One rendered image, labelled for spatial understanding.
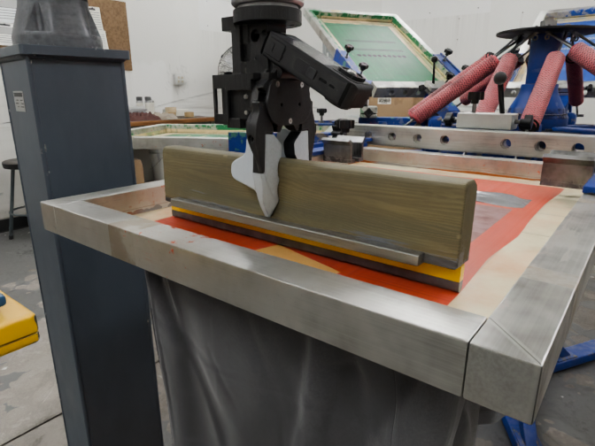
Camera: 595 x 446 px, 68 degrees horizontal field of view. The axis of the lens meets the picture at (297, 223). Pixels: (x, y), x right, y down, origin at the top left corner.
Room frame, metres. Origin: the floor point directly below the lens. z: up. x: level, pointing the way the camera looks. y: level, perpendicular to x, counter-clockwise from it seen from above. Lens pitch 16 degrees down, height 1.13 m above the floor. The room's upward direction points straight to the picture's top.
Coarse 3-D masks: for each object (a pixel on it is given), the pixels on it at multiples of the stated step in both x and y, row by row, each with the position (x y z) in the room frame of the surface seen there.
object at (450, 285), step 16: (208, 224) 0.56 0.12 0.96; (224, 224) 0.54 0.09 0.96; (272, 240) 0.49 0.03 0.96; (288, 240) 0.48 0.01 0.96; (336, 256) 0.44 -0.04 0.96; (352, 256) 0.42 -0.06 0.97; (384, 272) 0.40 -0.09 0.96; (400, 272) 0.39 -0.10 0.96; (416, 272) 0.38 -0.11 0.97; (448, 288) 0.36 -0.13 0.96
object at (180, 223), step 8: (384, 168) 1.02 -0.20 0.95; (168, 224) 0.57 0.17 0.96; (176, 224) 0.57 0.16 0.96; (184, 224) 0.57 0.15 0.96; (192, 224) 0.57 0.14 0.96; (200, 224) 0.57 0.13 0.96; (192, 232) 0.54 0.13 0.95; (200, 232) 0.54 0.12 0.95; (208, 232) 0.54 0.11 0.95; (216, 232) 0.54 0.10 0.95; (224, 232) 0.54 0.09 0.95; (232, 232) 0.54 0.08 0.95; (224, 240) 0.51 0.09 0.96; (232, 240) 0.51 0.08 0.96; (240, 240) 0.51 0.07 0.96; (248, 240) 0.51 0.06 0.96; (256, 240) 0.51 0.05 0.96; (248, 248) 0.48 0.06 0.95; (256, 248) 0.48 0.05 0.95
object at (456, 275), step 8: (176, 208) 0.60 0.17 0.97; (200, 216) 0.57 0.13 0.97; (208, 216) 0.56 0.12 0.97; (232, 224) 0.53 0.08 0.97; (240, 224) 0.52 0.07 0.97; (264, 232) 0.50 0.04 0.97; (272, 232) 0.49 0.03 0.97; (296, 240) 0.47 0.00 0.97; (304, 240) 0.46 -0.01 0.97; (328, 248) 0.44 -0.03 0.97; (336, 248) 0.44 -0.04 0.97; (360, 256) 0.42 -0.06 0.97; (368, 256) 0.41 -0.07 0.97; (392, 264) 0.40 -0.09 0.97; (400, 264) 0.39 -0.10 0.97; (424, 264) 0.38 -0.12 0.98; (424, 272) 0.38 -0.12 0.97; (432, 272) 0.37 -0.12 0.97; (440, 272) 0.37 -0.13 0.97; (448, 272) 0.36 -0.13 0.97; (456, 272) 0.36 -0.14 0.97; (456, 280) 0.36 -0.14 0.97
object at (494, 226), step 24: (504, 192) 0.77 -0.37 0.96; (528, 192) 0.77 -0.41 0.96; (552, 192) 0.77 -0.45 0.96; (480, 216) 0.61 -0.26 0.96; (504, 216) 0.61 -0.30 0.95; (528, 216) 0.61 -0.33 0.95; (480, 240) 0.51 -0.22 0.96; (504, 240) 0.51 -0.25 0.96; (336, 264) 0.43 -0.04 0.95; (480, 264) 0.43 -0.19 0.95; (408, 288) 0.37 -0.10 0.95; (432, 288) 0.37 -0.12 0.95
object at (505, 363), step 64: (128, 192) 0.62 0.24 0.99; (128, 256) 0.44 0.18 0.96; (192, 256) 0.37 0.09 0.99; (256, 256) 0.36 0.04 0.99; (576, 256) 0.36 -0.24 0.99; (320, 320) 0.29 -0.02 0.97; (384, 320) 0.25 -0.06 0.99; (448, 320) 0.25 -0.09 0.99; (512, 320) 0.25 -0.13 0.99; (448, 384) 0.23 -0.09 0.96; (512, 384) 0.21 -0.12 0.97
